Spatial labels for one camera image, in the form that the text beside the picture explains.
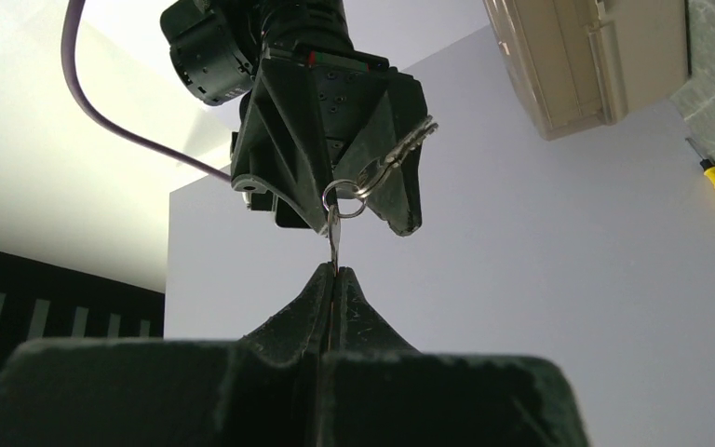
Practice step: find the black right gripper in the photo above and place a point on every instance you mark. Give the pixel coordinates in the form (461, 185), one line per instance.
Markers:
(315, 110)

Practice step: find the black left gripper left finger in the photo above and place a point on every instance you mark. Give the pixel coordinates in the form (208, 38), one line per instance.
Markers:
(258, 390)

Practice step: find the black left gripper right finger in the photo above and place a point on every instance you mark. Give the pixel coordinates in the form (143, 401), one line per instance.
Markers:
(378, 390)

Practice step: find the small silver key pair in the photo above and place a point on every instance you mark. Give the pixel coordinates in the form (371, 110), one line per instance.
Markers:
(370, 179)

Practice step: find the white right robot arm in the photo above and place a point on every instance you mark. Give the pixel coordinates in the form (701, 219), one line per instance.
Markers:
(215, 49)

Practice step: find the brown translucent storage box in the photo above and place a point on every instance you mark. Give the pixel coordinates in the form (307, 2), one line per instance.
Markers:
(580, 64)

